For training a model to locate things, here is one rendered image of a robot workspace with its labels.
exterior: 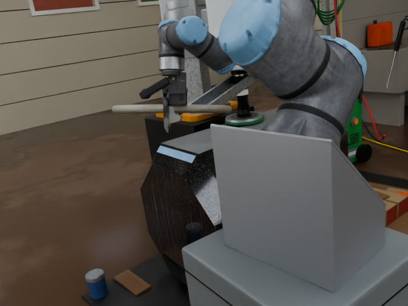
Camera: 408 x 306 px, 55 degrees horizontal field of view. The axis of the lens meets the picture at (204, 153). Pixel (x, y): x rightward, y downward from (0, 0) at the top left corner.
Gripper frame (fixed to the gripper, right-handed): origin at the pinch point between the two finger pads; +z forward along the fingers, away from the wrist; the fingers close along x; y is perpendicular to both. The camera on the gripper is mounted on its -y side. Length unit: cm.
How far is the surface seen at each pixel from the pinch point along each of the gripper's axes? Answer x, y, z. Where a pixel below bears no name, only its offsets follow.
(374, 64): 305, 197, -59
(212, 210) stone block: 26.7, 16.4, 36.6
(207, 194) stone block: 29.4, 14.6, 30.0
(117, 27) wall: 649, -164, -174
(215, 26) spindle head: 67, 18, -50
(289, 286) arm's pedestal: -66, 31, 28
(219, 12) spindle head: 64, 20, -56
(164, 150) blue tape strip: 55, -7, 13
